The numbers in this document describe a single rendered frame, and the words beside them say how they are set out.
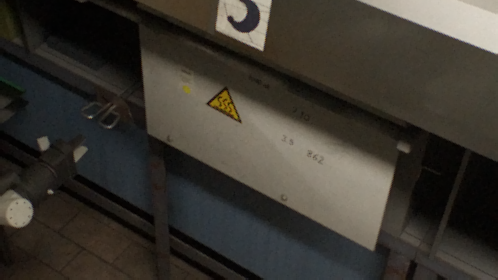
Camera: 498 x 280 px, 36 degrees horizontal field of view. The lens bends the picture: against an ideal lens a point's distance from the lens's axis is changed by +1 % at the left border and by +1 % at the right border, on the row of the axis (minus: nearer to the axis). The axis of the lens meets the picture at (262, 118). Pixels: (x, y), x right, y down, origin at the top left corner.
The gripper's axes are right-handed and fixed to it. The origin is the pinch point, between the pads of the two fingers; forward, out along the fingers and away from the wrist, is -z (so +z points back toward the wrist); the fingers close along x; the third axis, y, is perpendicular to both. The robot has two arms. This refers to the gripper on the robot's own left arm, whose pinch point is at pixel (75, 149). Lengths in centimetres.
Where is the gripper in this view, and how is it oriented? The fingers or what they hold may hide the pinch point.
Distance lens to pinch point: 193.2
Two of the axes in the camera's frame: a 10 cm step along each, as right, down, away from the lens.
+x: 0.4, -7.1, -7.0
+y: -8.4, -4.0, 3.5
